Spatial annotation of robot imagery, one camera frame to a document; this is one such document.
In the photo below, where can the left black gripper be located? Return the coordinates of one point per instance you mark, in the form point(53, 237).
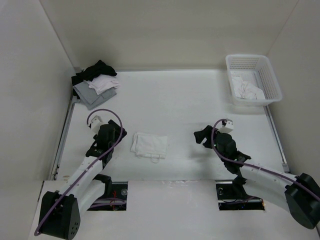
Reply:
point(116, 134)

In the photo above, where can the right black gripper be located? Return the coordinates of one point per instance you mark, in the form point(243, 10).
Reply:
point(199, 136)

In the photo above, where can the white tank top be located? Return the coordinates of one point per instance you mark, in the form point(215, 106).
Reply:
point(151, 146)

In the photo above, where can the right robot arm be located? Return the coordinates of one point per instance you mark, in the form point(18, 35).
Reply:
point(297, 194)

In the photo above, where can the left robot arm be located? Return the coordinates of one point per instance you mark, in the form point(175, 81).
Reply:
point(61, 210)

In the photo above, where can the grey folded tank top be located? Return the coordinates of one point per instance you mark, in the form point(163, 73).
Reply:
point(90, 98)

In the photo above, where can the white tank tops in basket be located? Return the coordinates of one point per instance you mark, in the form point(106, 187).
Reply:
point(245, 86)

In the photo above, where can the black folded tank top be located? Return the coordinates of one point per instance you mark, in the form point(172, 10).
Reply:
point(94, 71)

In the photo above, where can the white plastic basket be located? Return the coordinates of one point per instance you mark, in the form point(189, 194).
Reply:
point(265, 78)

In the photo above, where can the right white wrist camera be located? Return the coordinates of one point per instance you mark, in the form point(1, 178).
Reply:
point(227, 126)

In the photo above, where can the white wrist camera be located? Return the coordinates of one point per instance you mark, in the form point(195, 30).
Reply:
point(227, 126)
point(95, 123)

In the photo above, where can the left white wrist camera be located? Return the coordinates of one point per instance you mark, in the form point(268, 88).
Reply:
point(95, 123)

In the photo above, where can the metal table frame rail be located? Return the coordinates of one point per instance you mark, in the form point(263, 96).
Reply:
point(62, 133)

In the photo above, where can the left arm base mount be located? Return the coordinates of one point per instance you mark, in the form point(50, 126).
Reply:
point(114, 197)

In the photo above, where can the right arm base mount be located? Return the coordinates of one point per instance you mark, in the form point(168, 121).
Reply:
point(232, 196)

